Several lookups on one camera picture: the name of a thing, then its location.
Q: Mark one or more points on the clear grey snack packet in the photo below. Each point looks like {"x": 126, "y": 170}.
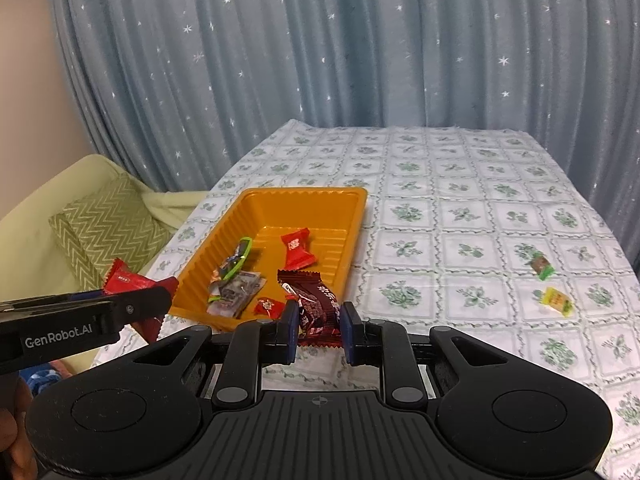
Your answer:
{"x": 242, "y": 292}

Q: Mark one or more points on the red crinkled snack packet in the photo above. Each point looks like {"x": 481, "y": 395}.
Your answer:
{"x": 122, "y": 280}

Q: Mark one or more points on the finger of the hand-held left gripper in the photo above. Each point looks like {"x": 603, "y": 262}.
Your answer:
{"x": 145, "y": 305}

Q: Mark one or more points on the long green snack packet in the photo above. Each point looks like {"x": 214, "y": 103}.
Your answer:
{"x": 235, "y": 260}

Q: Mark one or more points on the person's left hand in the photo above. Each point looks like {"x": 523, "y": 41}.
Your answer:
{"x": 12, "y": 435}

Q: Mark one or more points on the yellow wrapped candy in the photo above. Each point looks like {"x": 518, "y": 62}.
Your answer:
{"x": 556, "y": 301}

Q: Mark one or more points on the orange plastic tray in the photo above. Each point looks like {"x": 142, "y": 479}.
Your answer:
{"x": 310, "y": 210}

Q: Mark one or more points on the floral checked tablecloth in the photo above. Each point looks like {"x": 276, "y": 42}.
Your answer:
{"x": 450, "y": 185}

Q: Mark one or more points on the small red twisted candy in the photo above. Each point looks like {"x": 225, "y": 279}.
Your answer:
{"x": 267, "y": 306}

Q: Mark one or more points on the green brown wrapped candy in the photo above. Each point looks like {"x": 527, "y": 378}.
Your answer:
{"x": 530, "y": 263}

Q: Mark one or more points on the green chevron cushion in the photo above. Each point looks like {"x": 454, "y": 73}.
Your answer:
{"x": 105, "y": 225}

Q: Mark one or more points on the blue patterned cloth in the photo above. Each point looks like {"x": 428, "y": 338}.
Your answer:
{"x": 45, "y": 377}

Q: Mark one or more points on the blue star curtain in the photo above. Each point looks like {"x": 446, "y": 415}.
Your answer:
{"x": 350, "y": 35}

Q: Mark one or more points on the red snack packet white label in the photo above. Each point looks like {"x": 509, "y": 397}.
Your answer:
{"x": 292, "y": 252}

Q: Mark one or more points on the pale green sofa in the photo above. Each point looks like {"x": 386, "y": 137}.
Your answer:
{"x": 30, "y": 220}

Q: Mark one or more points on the dark brown snack packet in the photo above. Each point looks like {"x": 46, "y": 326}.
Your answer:
{"x": 317, "y": 300}

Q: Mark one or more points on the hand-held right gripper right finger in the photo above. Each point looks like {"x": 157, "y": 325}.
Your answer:
{"x": 350, "y": 335}

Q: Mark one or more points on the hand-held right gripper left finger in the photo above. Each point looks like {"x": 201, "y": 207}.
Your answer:
{"x": 290, "y": 332}

